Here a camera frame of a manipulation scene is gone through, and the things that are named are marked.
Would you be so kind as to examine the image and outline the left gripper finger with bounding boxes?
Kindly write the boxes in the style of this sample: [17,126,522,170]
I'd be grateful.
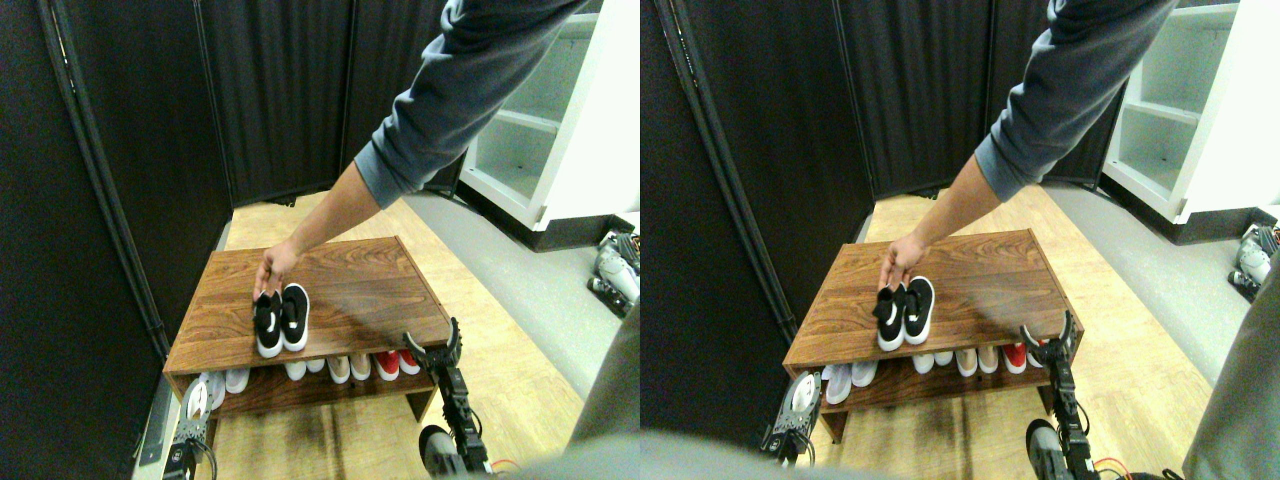
[183,377,214,443]
[787,371,822,433]

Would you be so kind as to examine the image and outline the black shoe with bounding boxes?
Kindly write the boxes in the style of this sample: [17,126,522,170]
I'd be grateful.
[281,283,311,352]
[903,276,936,345]
[877,285,908,352]
[253,290,286,359]

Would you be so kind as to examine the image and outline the person's hand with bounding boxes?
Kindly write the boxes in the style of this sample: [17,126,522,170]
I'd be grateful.
[253,243,301,301]
[880,235,929,293]

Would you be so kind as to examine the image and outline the grey curtain stand foot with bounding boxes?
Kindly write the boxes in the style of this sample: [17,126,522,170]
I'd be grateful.
[133,378,176,467]

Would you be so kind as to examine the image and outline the brown shoe rack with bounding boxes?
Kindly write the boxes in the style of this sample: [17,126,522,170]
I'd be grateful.
[782,228,1085,444]
[162,235,463,451]

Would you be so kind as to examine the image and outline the person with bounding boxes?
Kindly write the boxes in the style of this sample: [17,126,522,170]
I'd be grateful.
[568,300,640,480]
[1183,275,1280,480]

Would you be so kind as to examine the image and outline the white shelf unit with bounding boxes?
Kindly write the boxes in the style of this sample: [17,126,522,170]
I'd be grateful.
[458,0,640,233]
[1100,0,1280,223]

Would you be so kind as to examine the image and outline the black curtain stand pole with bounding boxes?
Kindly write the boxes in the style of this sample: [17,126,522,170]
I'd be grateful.
[648,0,801,336]
[33,0,169,359]

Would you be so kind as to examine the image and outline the grey machine with cables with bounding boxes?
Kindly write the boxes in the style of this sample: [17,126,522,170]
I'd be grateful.
[1228,222,1280,301]
[588,228,640,321]

